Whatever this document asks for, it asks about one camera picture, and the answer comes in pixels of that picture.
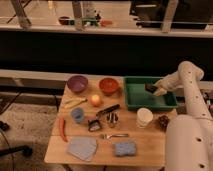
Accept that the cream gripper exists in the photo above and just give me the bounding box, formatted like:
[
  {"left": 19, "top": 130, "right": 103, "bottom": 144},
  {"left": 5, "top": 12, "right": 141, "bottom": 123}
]
[{"left": 154, "top": 79, "right": 172, "bottom": 96}]

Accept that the black rectangular eraser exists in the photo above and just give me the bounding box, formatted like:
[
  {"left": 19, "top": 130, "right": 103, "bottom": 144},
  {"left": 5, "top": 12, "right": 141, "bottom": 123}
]
[{"left": 145, "top": 84, "right": 157, "bottom": 93}]

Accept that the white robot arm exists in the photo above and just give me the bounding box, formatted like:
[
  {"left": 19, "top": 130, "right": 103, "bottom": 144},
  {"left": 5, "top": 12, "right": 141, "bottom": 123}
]
[{"left": 154, "top": 61, "right": 213, "bottom": 171}]

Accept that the green plastic tray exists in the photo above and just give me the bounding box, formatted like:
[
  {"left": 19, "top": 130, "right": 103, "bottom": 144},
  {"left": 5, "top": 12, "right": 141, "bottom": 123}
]
[{"left": 123, "top": 76, "right": 178, "bottom": 111}]

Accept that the brown pine cone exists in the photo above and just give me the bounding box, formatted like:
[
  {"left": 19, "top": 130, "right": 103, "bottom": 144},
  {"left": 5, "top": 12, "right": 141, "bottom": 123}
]
[{"left": 158, "top": 115, "right": 170, "bottom": 131}]

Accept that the white paper cup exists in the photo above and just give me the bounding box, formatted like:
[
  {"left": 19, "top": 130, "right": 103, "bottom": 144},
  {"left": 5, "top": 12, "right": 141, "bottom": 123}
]
[{"left": 136, "top": 108, "right": 153, "bottom": 128}]

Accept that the orange bowl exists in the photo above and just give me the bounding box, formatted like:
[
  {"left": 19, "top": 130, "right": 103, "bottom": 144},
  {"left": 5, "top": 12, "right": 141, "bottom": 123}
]
[{"left": 99, "top": 77, "right": 119, "bottom": 95}]

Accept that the orange round fruit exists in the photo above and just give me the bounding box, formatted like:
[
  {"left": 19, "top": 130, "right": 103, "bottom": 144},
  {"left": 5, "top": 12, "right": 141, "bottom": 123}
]
[{"left": 90, "top": 94, "right": 102, "bottom": 107}]

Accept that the blue sponge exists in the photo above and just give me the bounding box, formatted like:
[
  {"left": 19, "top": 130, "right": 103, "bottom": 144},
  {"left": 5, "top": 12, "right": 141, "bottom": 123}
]
[{"left": 114, "top": 141, "right": 136, "bottom": 157}]

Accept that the silver fork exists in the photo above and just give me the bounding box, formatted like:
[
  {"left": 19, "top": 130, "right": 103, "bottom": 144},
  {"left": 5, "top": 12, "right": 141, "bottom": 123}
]
[{"left": 100, "top": 134, "right": 129, "bottom": 139}]

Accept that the wooden table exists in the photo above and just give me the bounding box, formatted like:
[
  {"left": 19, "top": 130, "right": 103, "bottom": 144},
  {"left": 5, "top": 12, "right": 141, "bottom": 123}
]
[{"left": 45, "top": 79, "right": 177, "bottom": 167}]

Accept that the purple bowl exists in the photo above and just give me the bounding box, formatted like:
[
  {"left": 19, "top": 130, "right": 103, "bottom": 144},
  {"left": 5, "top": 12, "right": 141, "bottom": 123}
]
[{"left": 67, "top": 75, "right": 88, "bottom": 93}]

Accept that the small blue cup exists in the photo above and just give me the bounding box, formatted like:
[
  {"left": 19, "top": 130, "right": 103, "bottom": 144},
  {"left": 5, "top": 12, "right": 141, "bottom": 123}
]
[{"left": 71, "top": 108, "right": 84, "bottom": 123}]

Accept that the blue folded cloth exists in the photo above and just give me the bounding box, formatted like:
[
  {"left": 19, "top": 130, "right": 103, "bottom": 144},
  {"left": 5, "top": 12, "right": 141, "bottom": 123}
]
[{"left": 67, "top": 136, "right": 98, "bottom": 162}]

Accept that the red chili pepper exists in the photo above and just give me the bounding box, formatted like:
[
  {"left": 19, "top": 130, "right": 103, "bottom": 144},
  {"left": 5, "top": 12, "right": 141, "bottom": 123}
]
[{"left": 59, "top": 117, "right": 68, "bottom": 142}]

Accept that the office chair base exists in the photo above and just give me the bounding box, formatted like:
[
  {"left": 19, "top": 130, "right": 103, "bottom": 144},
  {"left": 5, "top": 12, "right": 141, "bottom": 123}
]
[{"left": 0, "top": 121, "right": 33, "bottom": 157}]

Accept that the black handled knife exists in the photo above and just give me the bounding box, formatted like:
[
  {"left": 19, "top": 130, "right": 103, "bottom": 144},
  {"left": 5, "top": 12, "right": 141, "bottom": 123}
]
[{"left": 96, "top": 104, "right": 120, "bottom": 118}]

